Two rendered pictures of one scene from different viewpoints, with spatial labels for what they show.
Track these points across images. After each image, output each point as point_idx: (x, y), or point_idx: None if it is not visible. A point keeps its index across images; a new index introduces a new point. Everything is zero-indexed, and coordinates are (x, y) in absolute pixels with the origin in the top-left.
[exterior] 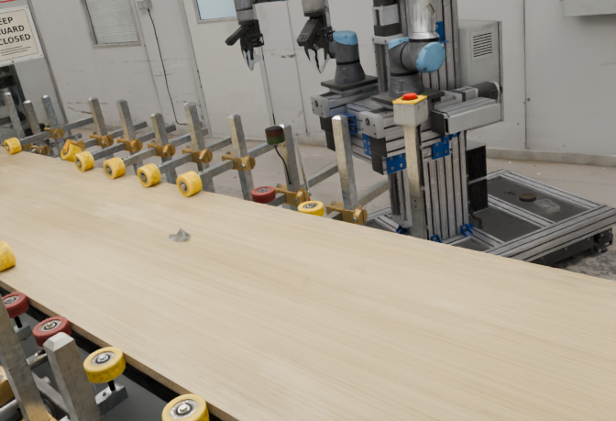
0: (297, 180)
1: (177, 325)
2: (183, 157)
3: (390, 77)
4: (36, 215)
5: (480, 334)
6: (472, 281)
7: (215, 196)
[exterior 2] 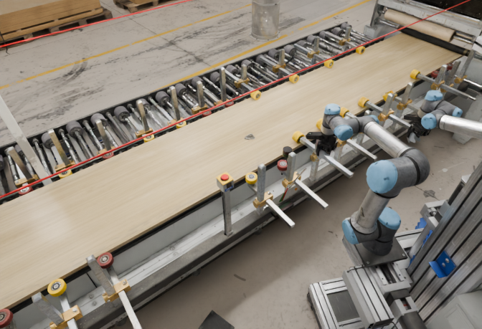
0: (288, 177)
1: (186, 136)
2: None
3: (418, 238)
4: (305, 98)
5: (128, 196)
6: (154, 206)
7: None
